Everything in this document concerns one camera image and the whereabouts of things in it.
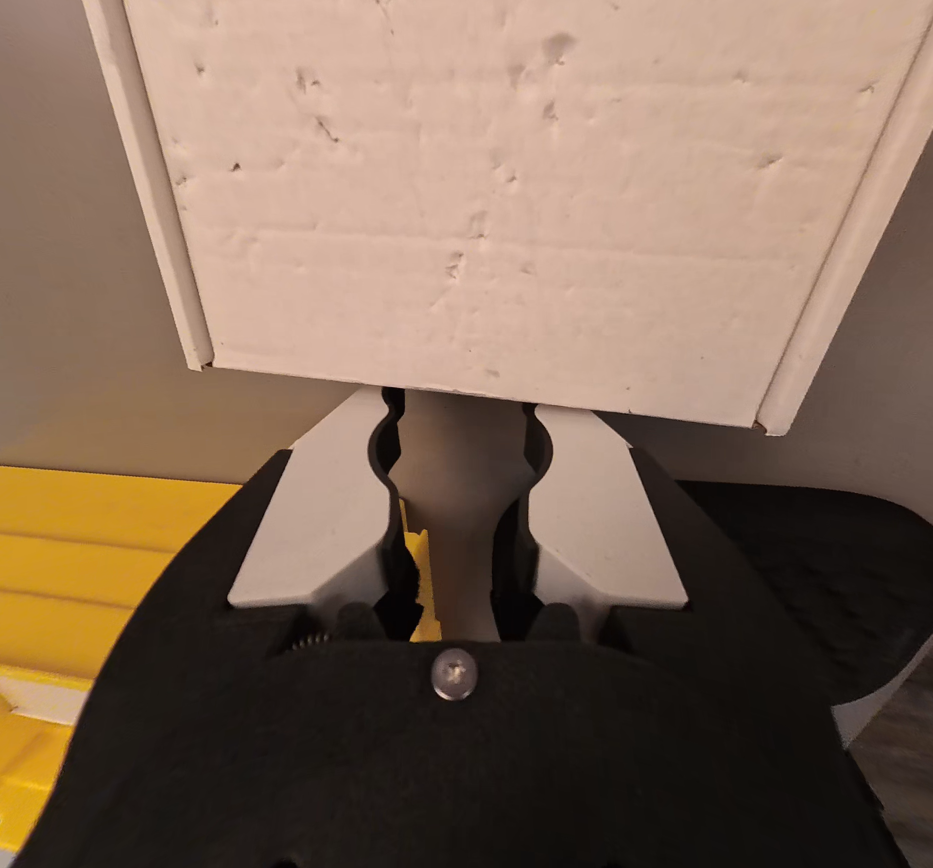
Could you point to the yellow plastic bin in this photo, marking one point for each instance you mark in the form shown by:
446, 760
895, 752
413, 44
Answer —
73, 555

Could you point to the black mesh wrist rest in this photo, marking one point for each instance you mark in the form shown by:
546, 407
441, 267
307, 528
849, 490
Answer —
816, 569

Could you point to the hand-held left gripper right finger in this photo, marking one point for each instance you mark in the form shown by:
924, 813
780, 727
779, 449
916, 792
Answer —
604, 518

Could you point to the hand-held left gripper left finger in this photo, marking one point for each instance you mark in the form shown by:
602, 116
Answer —
314, 518

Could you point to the white cardboard box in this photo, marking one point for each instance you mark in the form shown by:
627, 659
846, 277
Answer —
510, 154

